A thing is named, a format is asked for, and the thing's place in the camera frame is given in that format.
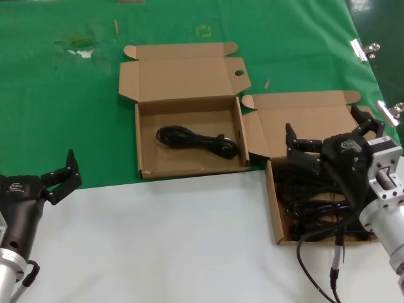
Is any silver binder clip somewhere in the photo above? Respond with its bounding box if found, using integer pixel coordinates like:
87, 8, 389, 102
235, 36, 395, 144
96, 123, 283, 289
350, 39, 381, 62
374, 100, 404, 128

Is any grey left wrist camera bracket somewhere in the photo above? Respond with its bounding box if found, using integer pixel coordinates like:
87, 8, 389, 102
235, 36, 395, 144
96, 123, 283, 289
0, 211, 8, 242

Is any open cardboard box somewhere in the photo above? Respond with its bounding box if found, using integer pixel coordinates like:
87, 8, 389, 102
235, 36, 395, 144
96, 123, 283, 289
118, 42, 253, 181
241, 90, 384, 246

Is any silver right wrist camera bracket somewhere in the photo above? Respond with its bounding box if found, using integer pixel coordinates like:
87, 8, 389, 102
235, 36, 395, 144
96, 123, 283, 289
365, 135, 404, 203

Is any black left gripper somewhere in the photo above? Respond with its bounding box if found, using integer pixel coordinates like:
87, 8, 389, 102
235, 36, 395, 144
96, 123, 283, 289
0, 149, 83, 260

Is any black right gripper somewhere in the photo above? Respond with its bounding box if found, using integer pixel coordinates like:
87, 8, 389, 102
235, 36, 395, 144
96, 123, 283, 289
285, 104, 386, 214

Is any green table cloth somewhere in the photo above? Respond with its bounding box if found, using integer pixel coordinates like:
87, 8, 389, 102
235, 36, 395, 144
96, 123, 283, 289
0, 0, 404, 194

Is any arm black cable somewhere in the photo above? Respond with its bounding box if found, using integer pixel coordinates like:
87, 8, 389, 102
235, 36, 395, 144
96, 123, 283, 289
296, 220, 364, 303
9, 259, 41, 303

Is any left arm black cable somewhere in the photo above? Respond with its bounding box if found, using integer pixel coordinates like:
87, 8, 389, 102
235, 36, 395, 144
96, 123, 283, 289
9, 259, 41, 303

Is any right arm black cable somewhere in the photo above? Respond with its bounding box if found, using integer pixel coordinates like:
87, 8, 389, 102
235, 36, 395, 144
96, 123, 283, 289
296, 220, 364, 303

